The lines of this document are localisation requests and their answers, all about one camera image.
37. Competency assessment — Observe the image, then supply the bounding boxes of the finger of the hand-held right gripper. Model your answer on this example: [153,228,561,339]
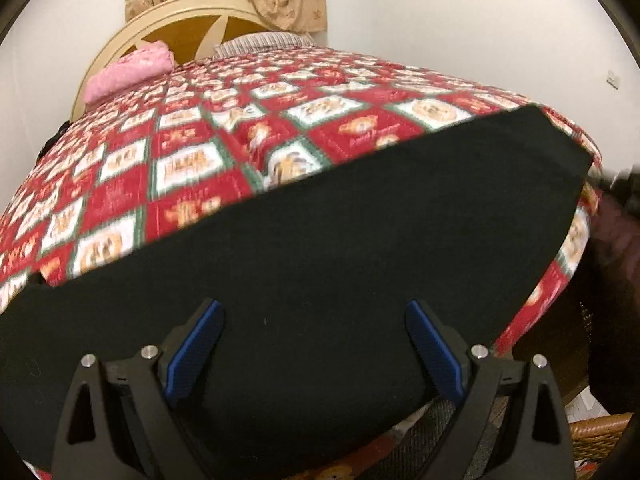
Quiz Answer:
[586,164,640,200]

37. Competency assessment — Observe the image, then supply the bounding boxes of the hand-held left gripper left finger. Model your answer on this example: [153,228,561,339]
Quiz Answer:
[50,299,224,480]

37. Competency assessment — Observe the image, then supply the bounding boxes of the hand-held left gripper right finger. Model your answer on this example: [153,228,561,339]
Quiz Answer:
[405,301,576,480]

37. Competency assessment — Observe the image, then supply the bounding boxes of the black pants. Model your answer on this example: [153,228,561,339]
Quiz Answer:
[0,105,594,480]

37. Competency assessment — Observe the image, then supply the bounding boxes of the grey mesh fabric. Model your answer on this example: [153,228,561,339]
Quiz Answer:
[395,397,506,480]

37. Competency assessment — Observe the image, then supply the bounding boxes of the wicker basket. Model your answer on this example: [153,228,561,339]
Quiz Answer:
[569,411,635,467]

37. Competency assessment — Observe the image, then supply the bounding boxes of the red bear printed bedspread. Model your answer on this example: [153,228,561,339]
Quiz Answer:
[0,45,603,480]

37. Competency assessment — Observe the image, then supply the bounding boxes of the dark patterned bag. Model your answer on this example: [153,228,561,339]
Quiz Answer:
[37,120,71,161]

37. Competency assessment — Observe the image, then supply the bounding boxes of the pink folded blanket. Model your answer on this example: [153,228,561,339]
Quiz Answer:
[82,41,174,106]

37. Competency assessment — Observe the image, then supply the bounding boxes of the striped pillow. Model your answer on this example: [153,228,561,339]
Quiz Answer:
[212,31,316,59]

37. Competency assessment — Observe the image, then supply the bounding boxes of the cream wooden headboard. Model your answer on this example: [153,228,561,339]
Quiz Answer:
[70,0,271,121]

